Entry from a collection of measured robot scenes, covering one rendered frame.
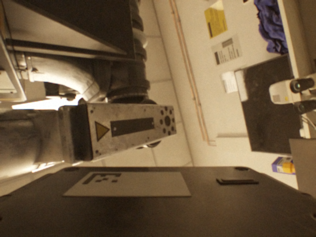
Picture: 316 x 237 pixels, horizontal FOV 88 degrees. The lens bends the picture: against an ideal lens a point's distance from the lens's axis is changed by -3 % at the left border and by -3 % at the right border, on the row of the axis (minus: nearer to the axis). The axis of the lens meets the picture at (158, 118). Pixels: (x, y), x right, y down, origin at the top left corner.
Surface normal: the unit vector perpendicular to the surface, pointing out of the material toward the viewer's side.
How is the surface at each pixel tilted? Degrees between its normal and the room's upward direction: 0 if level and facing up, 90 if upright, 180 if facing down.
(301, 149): 86
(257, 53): 90
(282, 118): 86
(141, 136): 157
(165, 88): 180
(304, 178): 86
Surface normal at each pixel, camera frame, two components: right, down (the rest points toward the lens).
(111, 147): 0.84, -0.11
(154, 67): 0.57, -0.09
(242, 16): -0.79, 0.24
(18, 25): 0.11, 0.99
